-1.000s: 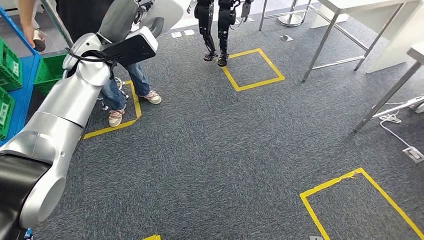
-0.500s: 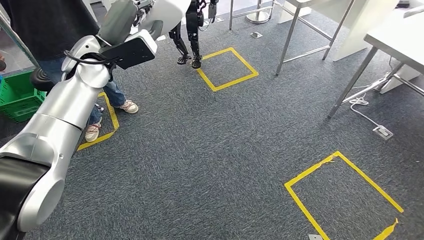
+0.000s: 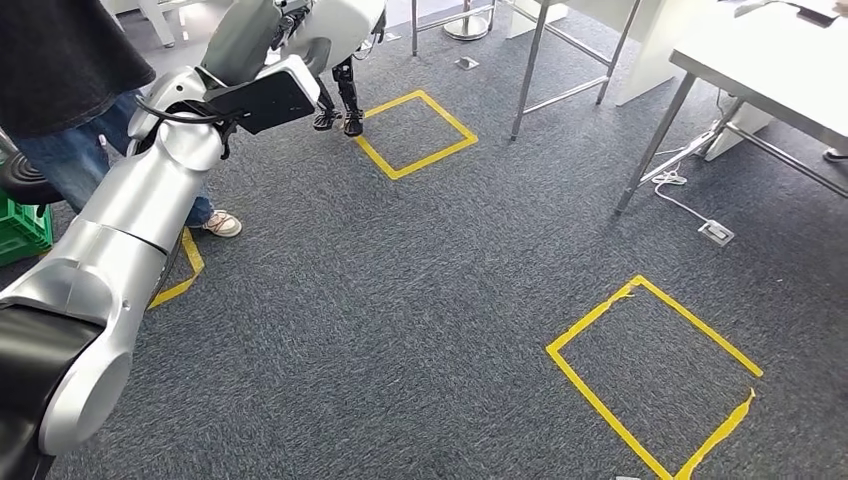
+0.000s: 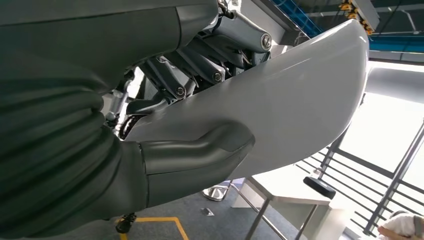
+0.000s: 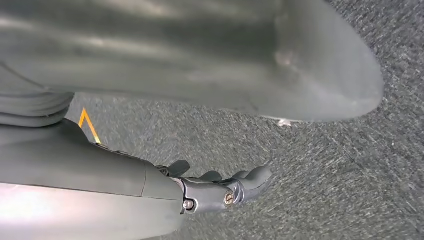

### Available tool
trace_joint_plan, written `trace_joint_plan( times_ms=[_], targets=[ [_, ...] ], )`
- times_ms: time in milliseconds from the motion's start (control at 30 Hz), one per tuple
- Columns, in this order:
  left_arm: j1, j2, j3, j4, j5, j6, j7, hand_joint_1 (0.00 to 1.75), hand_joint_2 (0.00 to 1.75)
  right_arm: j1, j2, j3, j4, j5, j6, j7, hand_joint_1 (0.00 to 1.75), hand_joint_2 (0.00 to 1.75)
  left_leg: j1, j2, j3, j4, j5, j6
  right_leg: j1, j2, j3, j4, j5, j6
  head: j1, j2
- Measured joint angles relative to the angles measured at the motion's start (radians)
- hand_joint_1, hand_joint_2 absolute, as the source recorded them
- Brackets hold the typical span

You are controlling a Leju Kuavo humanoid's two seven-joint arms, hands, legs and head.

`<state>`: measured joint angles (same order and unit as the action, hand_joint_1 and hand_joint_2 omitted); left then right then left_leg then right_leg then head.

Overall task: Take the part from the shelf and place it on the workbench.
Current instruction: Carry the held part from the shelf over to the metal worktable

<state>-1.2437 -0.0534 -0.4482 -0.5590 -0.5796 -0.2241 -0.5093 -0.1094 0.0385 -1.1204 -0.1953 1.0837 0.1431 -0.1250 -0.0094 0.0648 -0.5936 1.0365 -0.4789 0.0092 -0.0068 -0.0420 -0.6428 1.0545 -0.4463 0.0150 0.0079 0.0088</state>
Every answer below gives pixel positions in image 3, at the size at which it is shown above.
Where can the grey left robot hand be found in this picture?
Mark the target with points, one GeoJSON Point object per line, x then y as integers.
{"type": "Point", "coordinates": [238, 46]}

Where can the white curved plastic part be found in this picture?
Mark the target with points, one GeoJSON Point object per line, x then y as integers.
{"type": "Point", "coordinates": [344, 26]}

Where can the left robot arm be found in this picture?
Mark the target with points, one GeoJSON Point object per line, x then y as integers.
{"type": "Point", "coordinates": [126, 218]}

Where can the white metal-legged workbench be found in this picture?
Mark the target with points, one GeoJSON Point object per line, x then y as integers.
{"type": "Point", "coordinates": [762, 73]}

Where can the white table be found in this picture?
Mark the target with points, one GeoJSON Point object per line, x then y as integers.
{"type": "Point", "coordinates": [162, 26]}

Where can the black humanoid robot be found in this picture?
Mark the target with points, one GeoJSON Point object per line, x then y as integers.
{"type": "Point", "coordinates": [348, 86]}

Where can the person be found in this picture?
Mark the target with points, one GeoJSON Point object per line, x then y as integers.
{"type": "Point", "coordinates": [60, 53]}

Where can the yellow floor tape square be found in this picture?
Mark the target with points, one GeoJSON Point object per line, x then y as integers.
{"type": "Point", "coordinates": [195, 258]}
{"type": "Point", "coordinates": [702, 326]}

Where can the white floor plate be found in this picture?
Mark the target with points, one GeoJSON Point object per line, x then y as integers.
{"type": "Point", "coordinates": [467, 63]}

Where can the grey metal pole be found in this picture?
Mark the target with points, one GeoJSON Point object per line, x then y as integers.
{"type": "Point", "coordinates": [6, 142]}

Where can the black round stool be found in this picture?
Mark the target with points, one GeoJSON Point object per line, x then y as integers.
{"type": "Point", "coordinates": [26, 182]}

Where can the green plastic crate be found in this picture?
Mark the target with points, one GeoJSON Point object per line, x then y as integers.
{"type": "Point", "coordinates": [26, 232]}

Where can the white cabinet panel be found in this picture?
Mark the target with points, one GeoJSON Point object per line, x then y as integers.
{"type": "Point", "coordinates": [662, 40]}

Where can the white base block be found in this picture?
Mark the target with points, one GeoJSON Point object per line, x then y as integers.
{"type": "Point", "coordinates": [742, 129]}

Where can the floor outlet box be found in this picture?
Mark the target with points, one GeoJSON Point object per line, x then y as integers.
{"type": "Point", "coordinates": [717, 233]}

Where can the dark flat object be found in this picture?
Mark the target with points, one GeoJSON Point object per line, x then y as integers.
{"type": "Point", "coordinates": [818, 16]}

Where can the person's foot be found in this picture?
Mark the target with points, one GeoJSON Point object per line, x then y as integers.
{"type": "Point", "coordinates": [836, 156]}

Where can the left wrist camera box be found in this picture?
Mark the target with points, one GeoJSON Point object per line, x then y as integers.
{"type": "Point", "coordinates": [272, 102]}

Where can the chrome pedestal base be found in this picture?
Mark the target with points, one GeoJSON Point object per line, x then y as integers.
{"type": "Point", "coordinates": [467, 30]}

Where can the metal frame table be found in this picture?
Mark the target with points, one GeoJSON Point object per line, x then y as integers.
{"type": "Point", "coordinates": [528, 73]}

